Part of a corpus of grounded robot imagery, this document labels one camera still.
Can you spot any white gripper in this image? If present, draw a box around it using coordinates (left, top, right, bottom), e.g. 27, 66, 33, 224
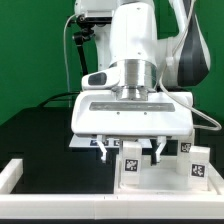
71, 90, 193, 165

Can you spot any white square tabletop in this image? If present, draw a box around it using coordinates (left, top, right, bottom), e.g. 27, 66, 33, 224
114, 156, 224, 196

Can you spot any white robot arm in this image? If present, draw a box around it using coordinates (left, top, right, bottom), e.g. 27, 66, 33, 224
71, 0, 210, 156

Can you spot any white sheet with AprilTags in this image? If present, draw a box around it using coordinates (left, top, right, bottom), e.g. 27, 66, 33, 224
69, 135, 152, 149

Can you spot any white U-shaped obstacle fence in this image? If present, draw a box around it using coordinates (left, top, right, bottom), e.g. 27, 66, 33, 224
0, 159, 224, 219

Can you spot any white cable right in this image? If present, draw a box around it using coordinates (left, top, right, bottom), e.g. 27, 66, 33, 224
159, 0, 222, 132

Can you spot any white cable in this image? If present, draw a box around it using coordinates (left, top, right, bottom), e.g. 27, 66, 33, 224
159, 0, 222, 132
62, 13, 78, 94

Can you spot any black cable at base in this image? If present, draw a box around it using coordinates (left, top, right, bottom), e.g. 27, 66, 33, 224
37, 91, 81, 108

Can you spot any grey camera on mount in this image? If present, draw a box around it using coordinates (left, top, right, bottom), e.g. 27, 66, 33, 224
78, 10, 114, 24

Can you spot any white cable left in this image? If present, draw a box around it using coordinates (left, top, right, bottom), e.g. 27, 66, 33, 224
62, 13, 78, 94

